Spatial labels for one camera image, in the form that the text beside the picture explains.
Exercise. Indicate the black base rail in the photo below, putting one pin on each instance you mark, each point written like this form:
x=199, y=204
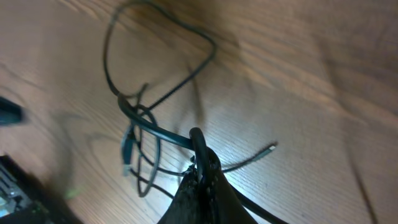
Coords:
x=24, y=200

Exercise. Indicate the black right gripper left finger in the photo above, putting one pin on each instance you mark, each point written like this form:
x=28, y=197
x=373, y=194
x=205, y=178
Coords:
x=185, y=207

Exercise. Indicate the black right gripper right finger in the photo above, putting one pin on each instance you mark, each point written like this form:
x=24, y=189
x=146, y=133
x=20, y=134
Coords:
x=218, y=196

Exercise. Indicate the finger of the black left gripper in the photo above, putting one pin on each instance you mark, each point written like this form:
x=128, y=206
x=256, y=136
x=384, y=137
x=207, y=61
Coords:
x=11, y=113

